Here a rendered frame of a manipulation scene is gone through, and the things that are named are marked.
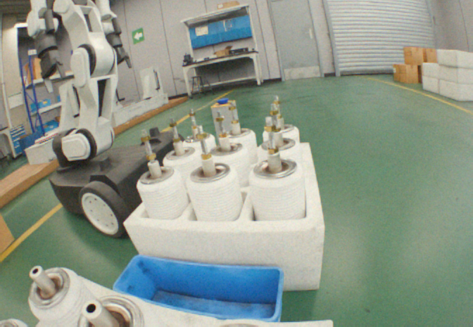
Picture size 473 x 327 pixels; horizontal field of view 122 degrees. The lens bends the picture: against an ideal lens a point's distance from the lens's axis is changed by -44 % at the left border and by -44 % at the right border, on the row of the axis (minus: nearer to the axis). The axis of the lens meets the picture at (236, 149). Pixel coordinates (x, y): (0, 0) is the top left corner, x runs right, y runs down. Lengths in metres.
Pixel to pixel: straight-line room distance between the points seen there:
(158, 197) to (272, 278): 0.25
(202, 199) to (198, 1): 5.80
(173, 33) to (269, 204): 5.92
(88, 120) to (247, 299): 0.85
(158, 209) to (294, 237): 0.26
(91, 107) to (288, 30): 4.96
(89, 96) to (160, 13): 5.64
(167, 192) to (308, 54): 5.20
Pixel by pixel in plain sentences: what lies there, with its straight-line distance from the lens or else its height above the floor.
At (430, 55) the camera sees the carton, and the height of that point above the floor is 0.48.
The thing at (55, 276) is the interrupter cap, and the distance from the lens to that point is 0.33.
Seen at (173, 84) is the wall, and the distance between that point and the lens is 6.15.
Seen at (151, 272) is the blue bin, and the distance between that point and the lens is 0.52.
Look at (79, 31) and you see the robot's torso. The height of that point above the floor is 0.74.
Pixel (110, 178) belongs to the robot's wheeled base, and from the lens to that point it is 0.75.
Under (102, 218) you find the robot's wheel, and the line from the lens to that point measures 0.81.
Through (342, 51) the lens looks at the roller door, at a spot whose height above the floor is 0.57.
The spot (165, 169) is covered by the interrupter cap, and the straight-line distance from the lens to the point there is 0.49.
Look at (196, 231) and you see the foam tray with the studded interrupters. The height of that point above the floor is 0.18.
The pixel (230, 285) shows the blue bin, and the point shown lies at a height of 0.07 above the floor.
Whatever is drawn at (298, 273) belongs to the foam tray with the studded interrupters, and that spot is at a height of 0.07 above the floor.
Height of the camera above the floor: 0.42
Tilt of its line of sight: 19 degrees down
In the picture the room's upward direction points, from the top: 11 degrees counter-clockwise
